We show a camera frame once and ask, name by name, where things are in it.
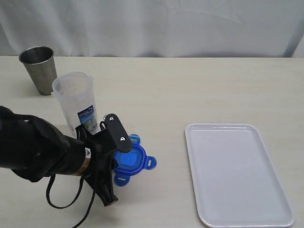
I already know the steel cup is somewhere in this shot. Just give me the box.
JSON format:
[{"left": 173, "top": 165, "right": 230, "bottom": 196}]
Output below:
[{"left": 19, "top": 46, "right": 57, "bottom": 95}]

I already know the white plastic tray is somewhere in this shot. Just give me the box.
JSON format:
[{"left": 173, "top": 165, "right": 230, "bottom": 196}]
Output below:
[{"left": 185, "top": 123, "right": 295, "bottom": 228}]

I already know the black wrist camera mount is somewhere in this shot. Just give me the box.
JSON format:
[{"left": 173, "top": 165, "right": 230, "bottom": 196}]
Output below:
[{"left": 76, "top": 114, "right": 133, "bottom": 155}]

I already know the clear plastic tall container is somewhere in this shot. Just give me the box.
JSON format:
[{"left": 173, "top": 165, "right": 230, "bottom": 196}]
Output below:
[{"left": 52, "top": 72, "right": 98, "bottom": 136}]

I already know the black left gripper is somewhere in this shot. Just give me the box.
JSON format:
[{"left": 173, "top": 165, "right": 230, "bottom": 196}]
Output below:
[{"left": 76, "top": 133, "right": 118, "bottom": 207}]

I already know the black cable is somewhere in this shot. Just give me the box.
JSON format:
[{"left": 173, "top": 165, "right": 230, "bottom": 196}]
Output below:
[{"left": 46, "top": 173, "right": 96, "bottom": 228}]

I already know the blue container lid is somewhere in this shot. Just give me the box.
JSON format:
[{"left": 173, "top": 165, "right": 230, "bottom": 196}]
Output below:
[{"left": 114, "top": 134, "right": 157, "bottom": 187}]

